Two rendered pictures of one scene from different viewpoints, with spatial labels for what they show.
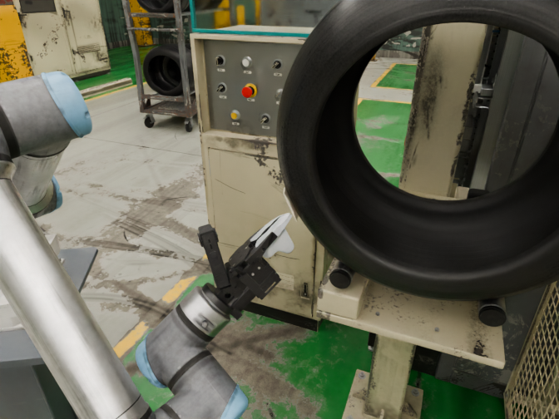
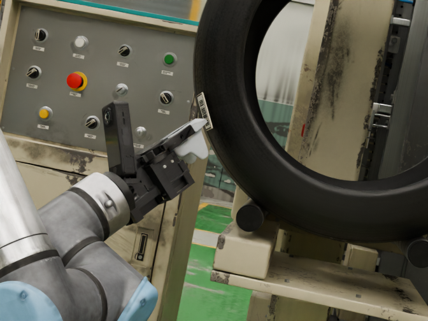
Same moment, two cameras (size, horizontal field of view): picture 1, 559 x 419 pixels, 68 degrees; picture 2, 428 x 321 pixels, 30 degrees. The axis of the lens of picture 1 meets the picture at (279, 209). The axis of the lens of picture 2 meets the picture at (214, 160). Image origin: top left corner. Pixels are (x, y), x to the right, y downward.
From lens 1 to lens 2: 0.74 m
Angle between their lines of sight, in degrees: 30
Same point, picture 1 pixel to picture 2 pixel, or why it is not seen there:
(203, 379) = (109, 255)
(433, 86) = (340, 58)
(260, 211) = not seen: hidden behind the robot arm
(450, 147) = (356, 131)
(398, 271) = (326, 187)
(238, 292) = (141, 190)
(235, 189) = not seen: hidden behind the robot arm
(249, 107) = (69, 105)
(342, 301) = (249, 250)
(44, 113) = not seen: outside the picture
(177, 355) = (74, 230)
